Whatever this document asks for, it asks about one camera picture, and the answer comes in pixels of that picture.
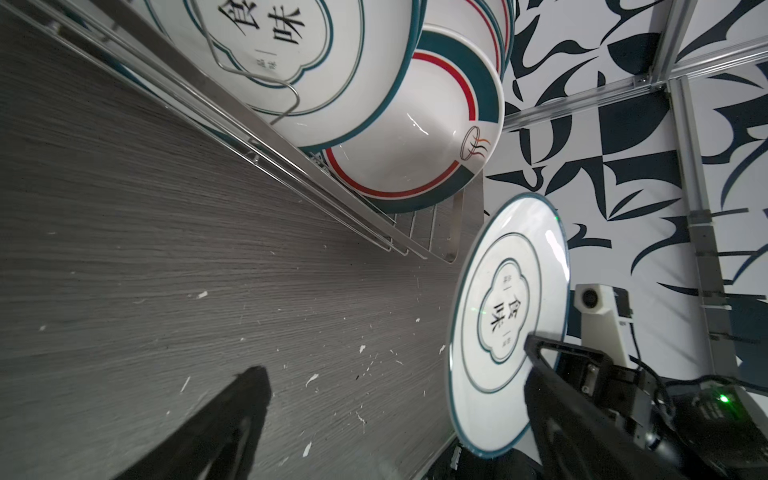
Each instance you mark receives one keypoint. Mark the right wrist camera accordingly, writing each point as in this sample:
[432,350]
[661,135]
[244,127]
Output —
[605,317]

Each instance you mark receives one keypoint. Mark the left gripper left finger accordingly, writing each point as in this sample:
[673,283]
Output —
[217,442]

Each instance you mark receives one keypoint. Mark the wire dish rack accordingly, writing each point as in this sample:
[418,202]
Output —
[113,36]

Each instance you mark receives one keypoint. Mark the white plate green cloud motif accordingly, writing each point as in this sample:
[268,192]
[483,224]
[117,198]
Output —
[515,282]
[320,72]

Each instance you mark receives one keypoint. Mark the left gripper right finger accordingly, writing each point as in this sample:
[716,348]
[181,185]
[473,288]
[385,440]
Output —
[574,439]

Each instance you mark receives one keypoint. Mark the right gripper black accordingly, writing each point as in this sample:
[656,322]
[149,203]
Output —
[707,428]

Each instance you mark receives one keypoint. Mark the white plate red green band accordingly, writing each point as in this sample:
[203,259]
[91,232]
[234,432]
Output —
[435,136]

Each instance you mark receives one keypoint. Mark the aluminium frame crossbar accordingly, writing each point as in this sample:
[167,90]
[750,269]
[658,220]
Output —
[704,65]

